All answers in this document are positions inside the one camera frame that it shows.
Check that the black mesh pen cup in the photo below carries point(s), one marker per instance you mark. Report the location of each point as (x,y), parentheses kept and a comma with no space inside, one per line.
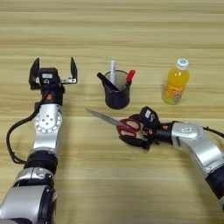
(117,99)

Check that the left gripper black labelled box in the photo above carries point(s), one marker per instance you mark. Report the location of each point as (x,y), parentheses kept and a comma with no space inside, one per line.
(48,75)

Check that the red capped marker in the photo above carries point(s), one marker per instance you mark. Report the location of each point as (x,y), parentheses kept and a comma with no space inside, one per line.
(130,75)

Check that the white pen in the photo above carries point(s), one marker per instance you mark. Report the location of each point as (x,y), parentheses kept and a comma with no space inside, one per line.
(112,71)

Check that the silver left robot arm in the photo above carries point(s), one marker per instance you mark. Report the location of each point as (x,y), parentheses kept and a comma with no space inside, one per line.
(45,131)

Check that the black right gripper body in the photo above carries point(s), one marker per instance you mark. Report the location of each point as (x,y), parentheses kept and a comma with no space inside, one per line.
(163,134)

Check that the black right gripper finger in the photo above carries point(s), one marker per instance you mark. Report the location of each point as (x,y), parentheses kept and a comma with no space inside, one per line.
(136,117)
(134,140)

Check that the black marker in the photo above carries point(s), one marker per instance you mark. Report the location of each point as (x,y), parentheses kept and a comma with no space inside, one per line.
(106,81)

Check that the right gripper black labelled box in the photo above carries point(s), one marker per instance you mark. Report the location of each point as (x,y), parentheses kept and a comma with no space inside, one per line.
(149,116)

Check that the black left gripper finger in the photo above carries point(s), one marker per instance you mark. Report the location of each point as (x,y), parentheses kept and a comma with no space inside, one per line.
(33,74)
(73,70)

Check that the orange juice bottle white cap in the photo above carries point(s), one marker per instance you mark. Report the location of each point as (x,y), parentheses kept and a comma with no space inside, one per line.
(176,83)

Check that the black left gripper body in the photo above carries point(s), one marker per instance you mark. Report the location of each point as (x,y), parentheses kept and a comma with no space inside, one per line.
(54,96)

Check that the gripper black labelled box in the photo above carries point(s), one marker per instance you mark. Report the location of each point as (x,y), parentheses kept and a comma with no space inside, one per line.
(48,75)
(149,116)

